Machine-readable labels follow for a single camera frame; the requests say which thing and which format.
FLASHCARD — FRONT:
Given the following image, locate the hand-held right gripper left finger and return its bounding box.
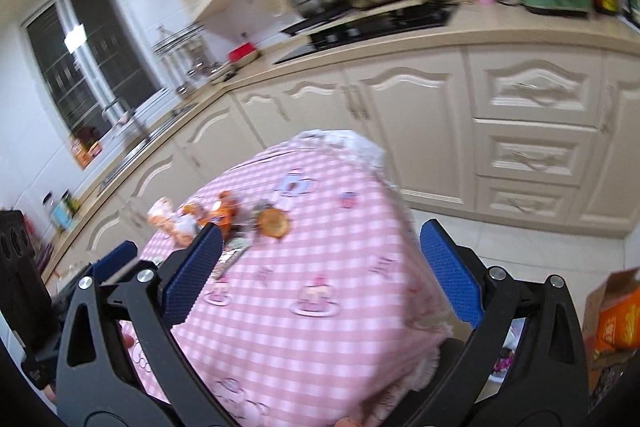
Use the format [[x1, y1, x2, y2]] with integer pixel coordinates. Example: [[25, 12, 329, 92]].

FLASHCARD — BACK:
[[55, 222, 241, 427]]

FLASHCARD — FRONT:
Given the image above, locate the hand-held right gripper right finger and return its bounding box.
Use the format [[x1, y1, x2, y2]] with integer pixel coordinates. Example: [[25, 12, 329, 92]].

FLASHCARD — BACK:
[[409, 219, 587, 427]]

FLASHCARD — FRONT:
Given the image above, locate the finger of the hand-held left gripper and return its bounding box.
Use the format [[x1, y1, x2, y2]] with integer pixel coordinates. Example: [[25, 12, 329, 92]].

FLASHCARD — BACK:
[[90, 241, 162, 286]]

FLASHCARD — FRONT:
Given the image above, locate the red white bar wrapper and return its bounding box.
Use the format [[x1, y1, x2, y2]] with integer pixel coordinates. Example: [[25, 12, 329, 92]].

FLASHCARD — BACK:
[[212, 242, 252, 281]]

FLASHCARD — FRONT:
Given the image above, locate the clear plastic wrapper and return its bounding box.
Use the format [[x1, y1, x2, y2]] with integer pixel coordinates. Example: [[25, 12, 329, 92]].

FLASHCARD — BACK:
[[172, 212, 199, 244]]

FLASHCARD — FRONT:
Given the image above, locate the crushed drink can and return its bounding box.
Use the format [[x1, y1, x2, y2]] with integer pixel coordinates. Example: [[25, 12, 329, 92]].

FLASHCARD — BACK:
[[220, 226, 253, 249]]

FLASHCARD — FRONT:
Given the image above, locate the yellow snack packet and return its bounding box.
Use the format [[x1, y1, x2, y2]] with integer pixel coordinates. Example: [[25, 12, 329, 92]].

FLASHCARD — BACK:
[[146, 197, 177, 234]]

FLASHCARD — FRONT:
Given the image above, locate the orange plastic bag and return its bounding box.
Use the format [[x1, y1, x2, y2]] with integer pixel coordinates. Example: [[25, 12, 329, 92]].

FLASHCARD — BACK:
[[200, 191, 242, 229]]

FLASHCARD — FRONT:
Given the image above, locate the grey tissue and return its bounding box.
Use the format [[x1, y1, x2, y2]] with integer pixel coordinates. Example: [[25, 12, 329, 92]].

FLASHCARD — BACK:
[[247, 201, 274, 228]]

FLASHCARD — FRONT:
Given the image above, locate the light blue carton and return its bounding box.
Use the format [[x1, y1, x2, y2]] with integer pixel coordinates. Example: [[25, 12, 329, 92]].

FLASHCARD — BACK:
[[52, 202, 77, 231]]

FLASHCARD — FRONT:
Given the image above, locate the small dark bottle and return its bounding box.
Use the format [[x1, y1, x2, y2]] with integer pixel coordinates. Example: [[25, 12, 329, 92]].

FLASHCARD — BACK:
[[61, 189, 82, 216]]

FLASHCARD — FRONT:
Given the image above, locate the cream plain carved drawer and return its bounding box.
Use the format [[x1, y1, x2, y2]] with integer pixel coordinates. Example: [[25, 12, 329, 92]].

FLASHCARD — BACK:
[[475, 177, 584, 221], [472, 119, 599, 181]]

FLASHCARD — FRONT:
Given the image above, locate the orange food packet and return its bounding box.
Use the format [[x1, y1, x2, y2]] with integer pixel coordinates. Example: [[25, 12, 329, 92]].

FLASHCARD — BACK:
[[70, 134, 104, 168]]

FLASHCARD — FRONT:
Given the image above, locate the steel double sink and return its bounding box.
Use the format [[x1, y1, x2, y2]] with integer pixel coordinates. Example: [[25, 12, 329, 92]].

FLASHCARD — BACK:
[[97, 102, 199, 194]]

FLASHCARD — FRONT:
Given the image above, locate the pink checked tablecloth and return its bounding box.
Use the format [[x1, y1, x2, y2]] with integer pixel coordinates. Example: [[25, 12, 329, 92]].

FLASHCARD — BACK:
[[120, 132, 451, 427]]

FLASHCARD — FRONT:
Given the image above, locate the steel kitchen faucet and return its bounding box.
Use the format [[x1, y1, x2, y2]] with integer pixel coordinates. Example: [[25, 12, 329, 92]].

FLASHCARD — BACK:
[[102, 98, 151, 144]]

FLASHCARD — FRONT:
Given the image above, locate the cardboard box with orange print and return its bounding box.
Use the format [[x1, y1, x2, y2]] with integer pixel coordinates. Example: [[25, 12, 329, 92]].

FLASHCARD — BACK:
[[582, 267, 640, 409]]

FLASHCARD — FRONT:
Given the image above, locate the kitchen window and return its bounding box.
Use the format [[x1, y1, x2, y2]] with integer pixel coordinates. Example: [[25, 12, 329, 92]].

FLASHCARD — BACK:
[[20, 0, 162, 136]]

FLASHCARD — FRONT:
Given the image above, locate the stack of bowls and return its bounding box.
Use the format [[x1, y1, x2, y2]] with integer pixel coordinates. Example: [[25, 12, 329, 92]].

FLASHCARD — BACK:
[[207, 64, 237, 84]]

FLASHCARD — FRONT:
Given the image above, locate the cream arched carved drawer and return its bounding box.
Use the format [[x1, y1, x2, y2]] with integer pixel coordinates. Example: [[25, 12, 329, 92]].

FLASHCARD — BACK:
[[467, 47, 604, 126]]

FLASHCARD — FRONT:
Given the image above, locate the red bowl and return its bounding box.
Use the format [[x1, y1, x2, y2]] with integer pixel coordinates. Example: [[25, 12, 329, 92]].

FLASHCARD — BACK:
[[227, 43, 261, 66]]

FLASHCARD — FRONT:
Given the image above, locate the black gas stove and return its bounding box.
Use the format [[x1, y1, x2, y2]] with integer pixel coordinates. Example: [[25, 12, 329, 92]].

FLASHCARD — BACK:
[[272, 2, 461, 66]]

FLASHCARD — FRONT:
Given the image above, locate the black induction cooker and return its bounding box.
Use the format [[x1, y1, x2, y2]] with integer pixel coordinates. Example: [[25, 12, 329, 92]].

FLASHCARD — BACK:
[[280, 9, 362, 38]]

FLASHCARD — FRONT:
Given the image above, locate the wall utensil rack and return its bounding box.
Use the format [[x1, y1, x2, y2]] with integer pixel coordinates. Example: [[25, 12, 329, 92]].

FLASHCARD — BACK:
[[152, 22, 207, 56]]

